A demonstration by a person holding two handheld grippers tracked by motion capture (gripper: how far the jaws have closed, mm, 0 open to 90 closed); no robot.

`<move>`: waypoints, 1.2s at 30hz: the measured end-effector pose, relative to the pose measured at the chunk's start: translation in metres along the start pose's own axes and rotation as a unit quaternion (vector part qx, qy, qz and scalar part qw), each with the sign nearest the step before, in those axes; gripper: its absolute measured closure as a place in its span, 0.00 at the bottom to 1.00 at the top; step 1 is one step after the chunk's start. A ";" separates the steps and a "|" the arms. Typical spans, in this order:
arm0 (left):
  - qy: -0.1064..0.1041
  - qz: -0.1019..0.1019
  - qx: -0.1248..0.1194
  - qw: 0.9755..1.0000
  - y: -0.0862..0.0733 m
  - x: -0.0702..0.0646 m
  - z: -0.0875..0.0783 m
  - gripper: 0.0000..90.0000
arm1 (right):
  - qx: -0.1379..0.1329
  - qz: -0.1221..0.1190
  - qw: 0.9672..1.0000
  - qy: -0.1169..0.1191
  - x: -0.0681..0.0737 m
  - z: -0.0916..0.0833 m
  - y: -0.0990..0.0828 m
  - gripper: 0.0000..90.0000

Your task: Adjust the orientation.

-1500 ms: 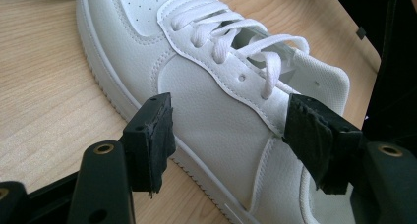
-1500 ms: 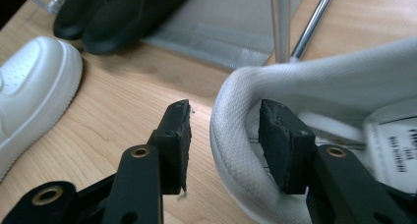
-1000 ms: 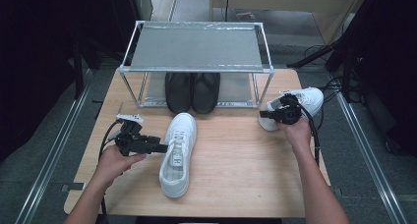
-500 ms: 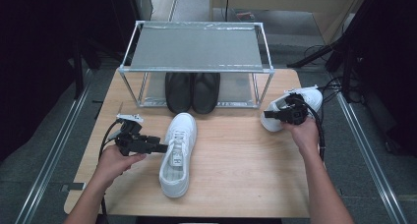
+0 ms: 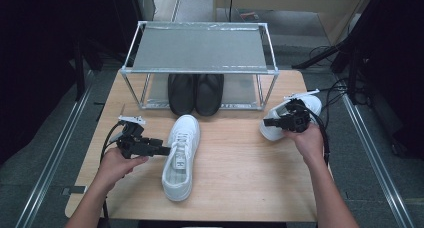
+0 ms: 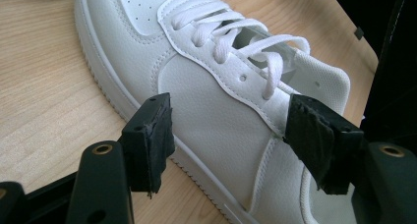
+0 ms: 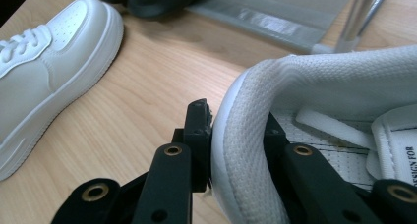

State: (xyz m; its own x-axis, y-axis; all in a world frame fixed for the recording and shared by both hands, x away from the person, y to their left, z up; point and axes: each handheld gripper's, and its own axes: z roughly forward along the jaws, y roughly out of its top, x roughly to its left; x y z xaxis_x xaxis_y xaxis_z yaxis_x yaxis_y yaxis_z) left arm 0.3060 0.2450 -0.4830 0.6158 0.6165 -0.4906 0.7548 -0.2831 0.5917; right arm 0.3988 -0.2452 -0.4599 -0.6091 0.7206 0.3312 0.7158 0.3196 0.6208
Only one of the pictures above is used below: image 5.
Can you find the dark curtain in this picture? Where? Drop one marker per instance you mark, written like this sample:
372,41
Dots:
393,54
33,54

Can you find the grey table edge bracket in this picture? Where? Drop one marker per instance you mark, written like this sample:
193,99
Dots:
75,190

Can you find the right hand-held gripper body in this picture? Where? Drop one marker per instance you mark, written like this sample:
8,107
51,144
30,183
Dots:
298,119

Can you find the beige cabinet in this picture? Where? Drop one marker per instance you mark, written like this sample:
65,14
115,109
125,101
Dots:
283,1

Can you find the white sneaker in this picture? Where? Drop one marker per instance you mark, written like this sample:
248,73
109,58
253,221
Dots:
271,133
181,174

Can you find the black tripod stand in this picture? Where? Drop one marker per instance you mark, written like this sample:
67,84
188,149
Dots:
320,56

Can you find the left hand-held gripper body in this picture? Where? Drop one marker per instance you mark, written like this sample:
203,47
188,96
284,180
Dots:
135,146

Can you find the person's left hand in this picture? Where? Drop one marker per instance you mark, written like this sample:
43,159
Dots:
115,168

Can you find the person's right hand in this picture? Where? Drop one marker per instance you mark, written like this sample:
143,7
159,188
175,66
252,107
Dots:
310,144

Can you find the black slipper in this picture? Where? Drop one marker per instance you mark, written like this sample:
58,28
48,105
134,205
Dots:
181,94
209,94

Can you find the metal floor rail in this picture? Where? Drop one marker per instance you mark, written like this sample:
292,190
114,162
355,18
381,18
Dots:
50,164
376,168

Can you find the metal frame shoe rack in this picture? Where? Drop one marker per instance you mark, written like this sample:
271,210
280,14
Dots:
200,48

